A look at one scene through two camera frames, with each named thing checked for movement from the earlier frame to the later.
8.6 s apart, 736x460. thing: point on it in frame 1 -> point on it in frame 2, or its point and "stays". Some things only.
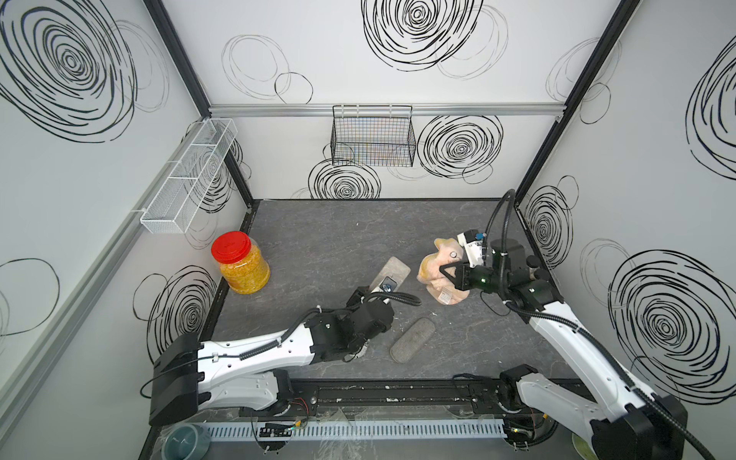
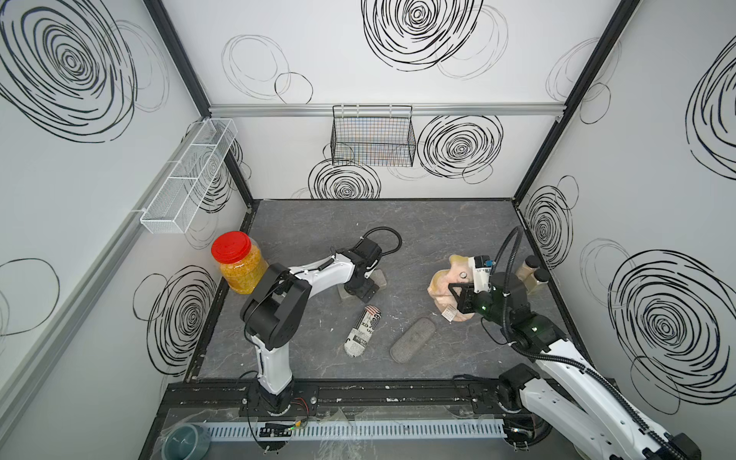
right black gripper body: x=479 y=277 -> x=479 y=303
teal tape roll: x=186 y=442 stays
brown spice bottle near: x=541 y=274 stays
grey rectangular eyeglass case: x=395 y=269 -> x=379 y=279
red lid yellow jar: x=242 y=263 stays
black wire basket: x=373 y=135 stays
